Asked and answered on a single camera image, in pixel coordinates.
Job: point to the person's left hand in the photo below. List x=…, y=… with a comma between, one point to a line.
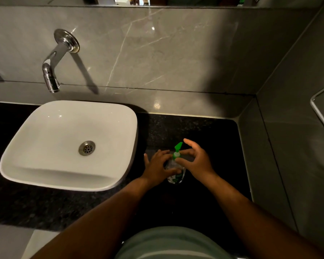
x=154, y=171

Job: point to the person's right hand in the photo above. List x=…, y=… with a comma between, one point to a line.
x=199, y=164

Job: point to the person's right middle finger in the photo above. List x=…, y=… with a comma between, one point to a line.
x=192, y=145

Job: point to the person's right thumb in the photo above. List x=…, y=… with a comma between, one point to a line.
x=181, y=162

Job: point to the person's left little finger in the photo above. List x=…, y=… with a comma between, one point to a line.
x=146, y=159

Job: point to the person's left thumb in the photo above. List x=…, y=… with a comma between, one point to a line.
x=173, y=172

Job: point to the clear soap bottle green pump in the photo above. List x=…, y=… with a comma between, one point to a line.
x=175, y=179

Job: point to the person's left forearm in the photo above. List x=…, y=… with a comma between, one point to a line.
x=105, y=221

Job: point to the person's right forearm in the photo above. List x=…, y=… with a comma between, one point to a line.
x=256, y=223

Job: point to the chrome sink drain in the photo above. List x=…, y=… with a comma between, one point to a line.
x=86, y=148

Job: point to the person's pale green shirt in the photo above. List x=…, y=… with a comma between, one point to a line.
x=172, y=244

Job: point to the white ceramic sink basin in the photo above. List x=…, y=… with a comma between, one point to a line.
x=51, y=132

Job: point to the chrome wall faucet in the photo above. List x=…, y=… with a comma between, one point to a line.
x=50, y=78

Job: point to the metal towel rail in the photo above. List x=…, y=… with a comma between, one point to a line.
x=319, y=113

